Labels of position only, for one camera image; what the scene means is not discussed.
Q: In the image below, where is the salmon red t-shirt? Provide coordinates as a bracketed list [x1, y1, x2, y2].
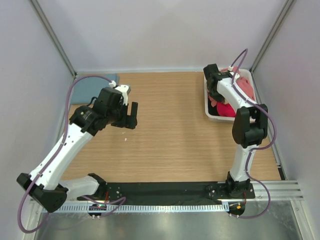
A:
[207, 68, 256, 107]

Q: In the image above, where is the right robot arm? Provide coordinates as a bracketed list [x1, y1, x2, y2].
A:
[203, 64, 268, 198]

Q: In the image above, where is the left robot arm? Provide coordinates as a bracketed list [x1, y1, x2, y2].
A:
[17, 84, 138, 213]

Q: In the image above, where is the black garment in basket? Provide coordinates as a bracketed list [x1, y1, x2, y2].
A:
[207, 98, 219, 116]

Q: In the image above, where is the magenta pink t-shirt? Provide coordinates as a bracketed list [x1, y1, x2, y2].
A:
[216, 102, 236, 118]

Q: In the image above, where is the white plastic laundry basket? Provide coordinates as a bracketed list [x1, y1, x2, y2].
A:
[203, 68, 256, 123]

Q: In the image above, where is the folded blue-grey t-shirt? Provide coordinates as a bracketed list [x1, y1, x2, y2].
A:
[69, 73, 120, 105]

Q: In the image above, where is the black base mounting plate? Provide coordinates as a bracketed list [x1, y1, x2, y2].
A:
[88, 181, 255, 206]

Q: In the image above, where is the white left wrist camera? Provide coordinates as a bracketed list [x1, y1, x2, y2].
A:
[115, 84, 131, 106]

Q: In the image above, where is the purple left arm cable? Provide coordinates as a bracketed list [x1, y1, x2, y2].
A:
[17, 75, 127, 234]

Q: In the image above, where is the perforated cable duct strip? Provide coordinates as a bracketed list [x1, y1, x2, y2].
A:
[54, 202, 229, 214]

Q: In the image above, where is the right aluminium frame post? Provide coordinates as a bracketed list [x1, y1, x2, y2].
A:
[250, 0, 296, 74]

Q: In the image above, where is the aluminium frame post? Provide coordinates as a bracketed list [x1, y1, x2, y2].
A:
[250, 0, 296, 74]
[29, 0, 77, 79]

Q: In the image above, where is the left aluminium frame post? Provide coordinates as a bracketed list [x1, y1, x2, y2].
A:
[29, 0, 77, 79]

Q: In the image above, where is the aluminium front rail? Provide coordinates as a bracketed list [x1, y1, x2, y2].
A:
[29, 180, 305, 204]

